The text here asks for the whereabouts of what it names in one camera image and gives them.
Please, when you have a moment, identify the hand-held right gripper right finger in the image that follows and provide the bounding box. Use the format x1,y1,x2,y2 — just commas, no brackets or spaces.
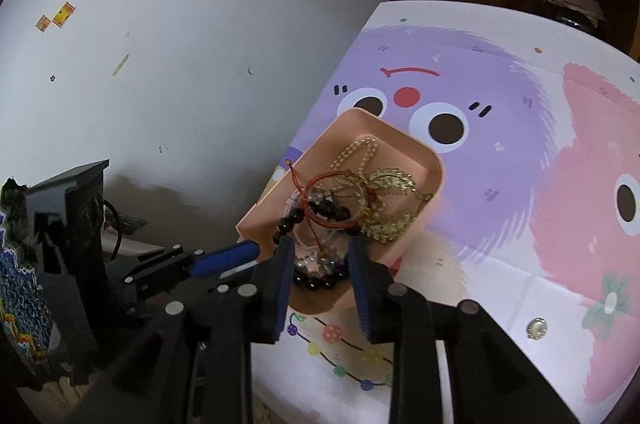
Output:
347,235,583,424

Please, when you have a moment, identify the black bead bracelet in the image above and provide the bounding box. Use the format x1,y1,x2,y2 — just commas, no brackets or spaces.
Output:
272,199,361,291

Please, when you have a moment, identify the pink smartwatch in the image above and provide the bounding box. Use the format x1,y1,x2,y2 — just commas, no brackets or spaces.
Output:
284,190,346,257

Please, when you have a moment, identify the gold leaf hair comb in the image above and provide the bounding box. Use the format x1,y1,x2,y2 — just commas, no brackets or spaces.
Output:
357,168,435,245

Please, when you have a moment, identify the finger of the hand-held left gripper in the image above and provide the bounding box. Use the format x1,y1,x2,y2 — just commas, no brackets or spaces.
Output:
122,240,262,305

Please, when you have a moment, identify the large orange wall sticker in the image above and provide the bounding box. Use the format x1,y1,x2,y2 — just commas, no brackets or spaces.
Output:
52,3,77,28

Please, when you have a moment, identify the white pearl necklace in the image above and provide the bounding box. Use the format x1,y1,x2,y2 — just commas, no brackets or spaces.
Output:
327,135,381,185

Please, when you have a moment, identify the red string bracelet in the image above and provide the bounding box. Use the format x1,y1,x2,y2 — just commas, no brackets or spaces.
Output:
285,158,381,255

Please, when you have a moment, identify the small flower charm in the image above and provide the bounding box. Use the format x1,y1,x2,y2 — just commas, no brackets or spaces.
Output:
295,251,346,272

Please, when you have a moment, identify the pink plastic tray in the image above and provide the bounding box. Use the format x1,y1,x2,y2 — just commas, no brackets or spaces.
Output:
235,107,445,316

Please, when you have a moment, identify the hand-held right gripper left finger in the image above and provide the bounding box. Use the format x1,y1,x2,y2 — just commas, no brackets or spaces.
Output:
65,234,296,424

